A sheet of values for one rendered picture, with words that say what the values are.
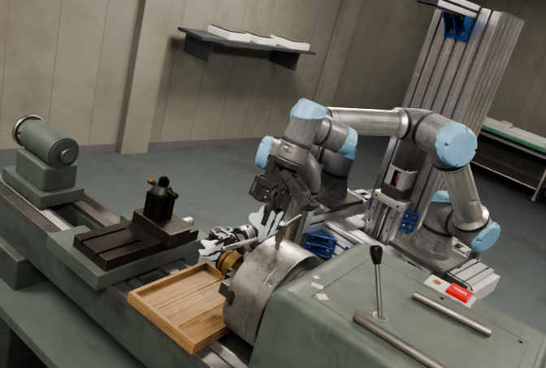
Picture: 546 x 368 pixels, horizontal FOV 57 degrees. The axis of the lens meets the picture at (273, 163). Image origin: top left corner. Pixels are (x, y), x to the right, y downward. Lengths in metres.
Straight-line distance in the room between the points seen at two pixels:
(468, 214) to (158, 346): 1.06
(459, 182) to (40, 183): 1.59
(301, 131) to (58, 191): 1.32
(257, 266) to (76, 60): 3.66
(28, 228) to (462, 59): 1.77
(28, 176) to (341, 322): 1.53
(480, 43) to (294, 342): 1.28
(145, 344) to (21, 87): 3.29
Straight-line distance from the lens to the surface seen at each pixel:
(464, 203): 1.69
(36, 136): 2.26
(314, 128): 1.20
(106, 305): 1.88
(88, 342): 2.10
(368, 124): 1.47
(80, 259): 1.82
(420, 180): 2.11
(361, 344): 1.19
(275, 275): 1.40
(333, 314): 1.23
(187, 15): 5.30
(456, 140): 1.49
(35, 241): 2.17
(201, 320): 1.70
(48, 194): 2.23
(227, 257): 1.59
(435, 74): 2.08
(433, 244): 1.91
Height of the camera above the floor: 1.91
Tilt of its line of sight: 19 degrees down
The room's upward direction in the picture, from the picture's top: 15 degrees clockwise
